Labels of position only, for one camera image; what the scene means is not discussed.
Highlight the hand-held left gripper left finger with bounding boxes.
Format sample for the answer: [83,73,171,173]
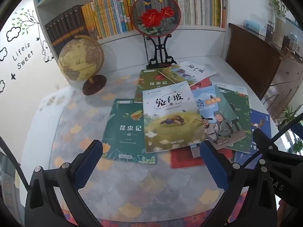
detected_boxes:
[25,139,104,227]

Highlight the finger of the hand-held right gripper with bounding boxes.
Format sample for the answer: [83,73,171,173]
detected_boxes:
[252,128,279,159]

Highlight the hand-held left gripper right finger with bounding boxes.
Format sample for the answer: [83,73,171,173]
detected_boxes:
[199,140,277,227]

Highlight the dark blue bird book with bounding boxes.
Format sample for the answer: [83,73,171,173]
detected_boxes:
[233,109,273,171]

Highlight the plain red cover book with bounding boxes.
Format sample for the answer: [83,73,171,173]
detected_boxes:
[171,143,235,169]

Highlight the dark forest cover book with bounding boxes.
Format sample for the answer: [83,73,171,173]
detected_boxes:
[216,86,253,153]

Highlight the blue book with two men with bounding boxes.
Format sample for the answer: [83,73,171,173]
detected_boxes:
[191,85,247,150]

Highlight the dark green leafy book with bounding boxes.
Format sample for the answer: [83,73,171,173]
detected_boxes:
[102,99,157,165]

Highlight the pale book with meadow picture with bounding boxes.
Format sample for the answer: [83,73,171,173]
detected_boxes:
[142,83,209,153]
[158,61,216,84]

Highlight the olive green red insect book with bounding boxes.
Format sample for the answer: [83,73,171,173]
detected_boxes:
[134,69,166,104]

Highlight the row of dark and yellow books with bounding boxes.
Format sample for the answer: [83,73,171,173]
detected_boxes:
[45,0,136,55]

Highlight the row of pale upright books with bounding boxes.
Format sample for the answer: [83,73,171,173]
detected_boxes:
[137,0,226,29]

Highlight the small potted plant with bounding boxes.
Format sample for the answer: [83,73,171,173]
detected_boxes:
[276,105,303,133]

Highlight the floral patterned cloth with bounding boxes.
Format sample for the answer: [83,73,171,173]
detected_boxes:
[59,189,251,227]

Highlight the brown wooden cabinet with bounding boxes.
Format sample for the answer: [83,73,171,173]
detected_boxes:
[225,22,303,114]

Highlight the yellow desk globe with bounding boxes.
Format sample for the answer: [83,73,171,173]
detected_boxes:
[58,35,107,96]

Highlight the tall potted plant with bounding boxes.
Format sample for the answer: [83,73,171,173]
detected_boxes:
[267,0,290,48]

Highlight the light blue tissue box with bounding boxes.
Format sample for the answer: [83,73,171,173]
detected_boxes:
[244,19,267,29]

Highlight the round embroidered fan on stand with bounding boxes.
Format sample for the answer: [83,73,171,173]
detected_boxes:
[130,0,181,68]

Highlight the black cable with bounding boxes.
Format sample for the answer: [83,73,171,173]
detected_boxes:
[237,119,303,171]

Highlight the wall sticker decals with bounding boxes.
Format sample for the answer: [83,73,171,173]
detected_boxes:
[0,8,55,93]

